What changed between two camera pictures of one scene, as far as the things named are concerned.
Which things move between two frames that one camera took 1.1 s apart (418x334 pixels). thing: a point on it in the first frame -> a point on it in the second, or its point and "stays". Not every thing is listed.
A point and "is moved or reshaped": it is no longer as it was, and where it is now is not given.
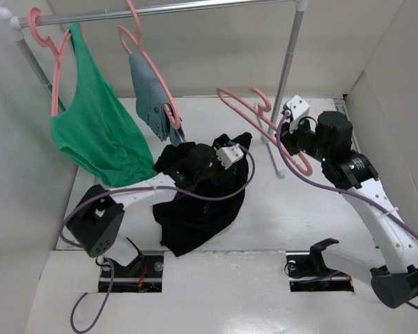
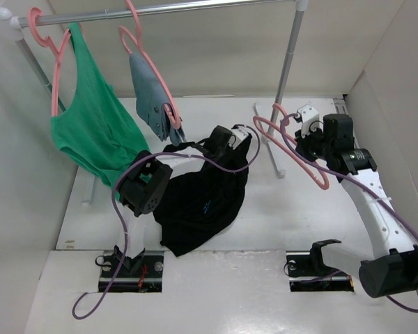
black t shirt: x=210 y=195 stays
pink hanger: x=32 y=14 stays
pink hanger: x=262 y=106 is moved or reshaped
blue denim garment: x=151 y=99 stays
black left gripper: x=221 y=172 -> x=229 y=152
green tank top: x=94 y=133 stays
